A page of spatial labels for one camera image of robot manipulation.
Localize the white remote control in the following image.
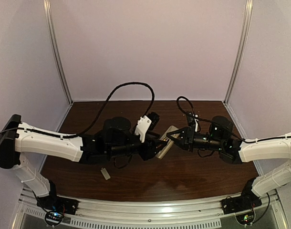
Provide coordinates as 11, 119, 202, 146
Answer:
156, 125, 178, 159

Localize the grey battery cover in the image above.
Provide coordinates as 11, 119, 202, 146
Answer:
100, 168, 111, 180

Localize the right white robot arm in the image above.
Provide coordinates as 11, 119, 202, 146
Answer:
167, 125, 291, 199

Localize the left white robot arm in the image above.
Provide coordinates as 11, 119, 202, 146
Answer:
0, 112, 166, 202

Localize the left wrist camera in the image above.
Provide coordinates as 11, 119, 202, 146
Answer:
134, 112, 160, 143

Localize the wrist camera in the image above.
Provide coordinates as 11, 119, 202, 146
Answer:
134, 112, 160, 143
186, 112, 201, 133

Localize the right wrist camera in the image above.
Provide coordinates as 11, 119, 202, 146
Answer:
186, 112, 201, 133

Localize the right black cable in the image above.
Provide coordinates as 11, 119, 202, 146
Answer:
176, 96, 291, 144

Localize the black cable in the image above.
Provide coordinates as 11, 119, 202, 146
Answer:
0, 82, 155, 140
176, 96, 291, 144

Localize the left black cable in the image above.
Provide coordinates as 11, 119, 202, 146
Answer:
0, 82, 155, 140

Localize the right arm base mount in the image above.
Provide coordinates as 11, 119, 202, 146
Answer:
221, 195, 262, 226

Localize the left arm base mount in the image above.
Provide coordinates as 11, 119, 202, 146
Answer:
35, 196, 79, 228

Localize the right aluminium frame post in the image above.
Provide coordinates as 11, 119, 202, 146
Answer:
223, 0, 253, 105

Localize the aluminium frame post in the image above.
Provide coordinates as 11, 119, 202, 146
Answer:
223, 0, 253, 105
43, 0, 73, 105

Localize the left aluminium frame post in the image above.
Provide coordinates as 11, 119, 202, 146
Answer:
43, 0, 73, 105

